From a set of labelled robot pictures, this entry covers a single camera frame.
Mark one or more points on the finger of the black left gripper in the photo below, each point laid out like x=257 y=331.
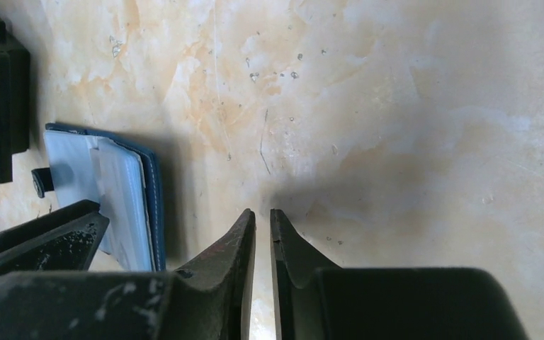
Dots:
x=64 y=240

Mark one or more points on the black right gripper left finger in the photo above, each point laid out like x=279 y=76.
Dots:
x=208 y=297

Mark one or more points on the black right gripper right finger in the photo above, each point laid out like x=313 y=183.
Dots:
x=317 y=299

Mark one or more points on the blue leather card holder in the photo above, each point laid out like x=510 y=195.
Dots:
x=122 y=176

